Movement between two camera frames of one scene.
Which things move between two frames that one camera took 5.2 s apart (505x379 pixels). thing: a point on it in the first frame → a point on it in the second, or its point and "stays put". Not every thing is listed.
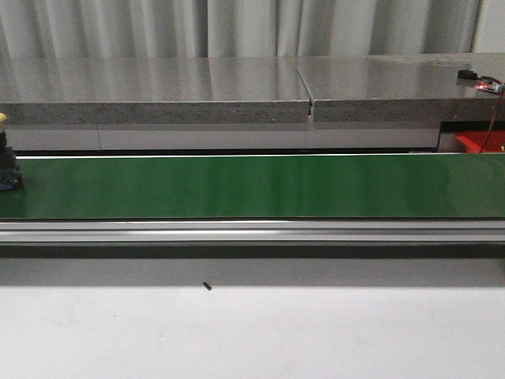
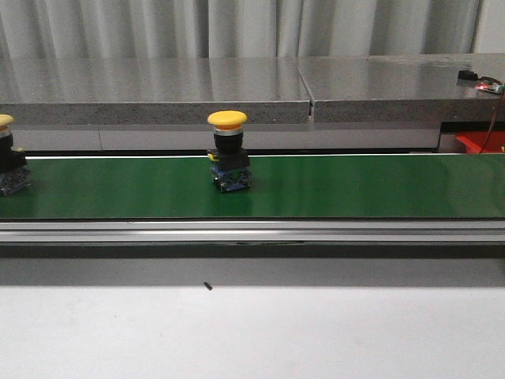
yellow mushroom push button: (10, 174) → (230, 162)
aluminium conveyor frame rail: (255, 231) stays put
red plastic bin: (474, 140) stays put
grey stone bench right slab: (409, 88) stays put
